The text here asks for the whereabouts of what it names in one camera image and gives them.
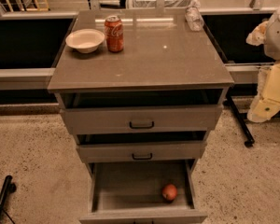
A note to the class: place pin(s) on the clear plastic water bottle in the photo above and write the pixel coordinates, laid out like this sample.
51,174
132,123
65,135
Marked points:
194,19

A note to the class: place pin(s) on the grey drawer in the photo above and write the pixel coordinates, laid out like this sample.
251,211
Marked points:
141,146
130,193
143,111

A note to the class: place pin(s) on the white bowl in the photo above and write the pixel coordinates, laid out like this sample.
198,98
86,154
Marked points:
85,40

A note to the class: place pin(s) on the grey bottom drawer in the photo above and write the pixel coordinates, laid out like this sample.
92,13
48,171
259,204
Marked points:
130,193

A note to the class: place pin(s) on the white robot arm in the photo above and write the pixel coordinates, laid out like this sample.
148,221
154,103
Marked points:
267,34

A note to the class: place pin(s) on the black stand leg left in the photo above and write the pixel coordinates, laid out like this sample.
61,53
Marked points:
8,187

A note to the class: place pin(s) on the red apple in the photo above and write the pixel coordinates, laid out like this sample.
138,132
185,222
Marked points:
169,192

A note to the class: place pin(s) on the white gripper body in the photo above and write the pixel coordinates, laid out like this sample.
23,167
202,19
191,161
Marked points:
279,36

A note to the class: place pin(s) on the grey middle drawer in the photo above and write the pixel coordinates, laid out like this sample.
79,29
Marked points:
141,146

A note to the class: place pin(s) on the black table leg with caster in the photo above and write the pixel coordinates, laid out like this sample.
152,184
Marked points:
249,140

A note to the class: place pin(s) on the red coca-cola can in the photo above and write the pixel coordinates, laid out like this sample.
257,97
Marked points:
114,33

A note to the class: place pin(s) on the white wire basket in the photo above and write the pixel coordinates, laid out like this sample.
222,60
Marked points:
135,4

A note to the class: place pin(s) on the grey top drawer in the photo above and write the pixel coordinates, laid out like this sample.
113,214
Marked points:
143,111

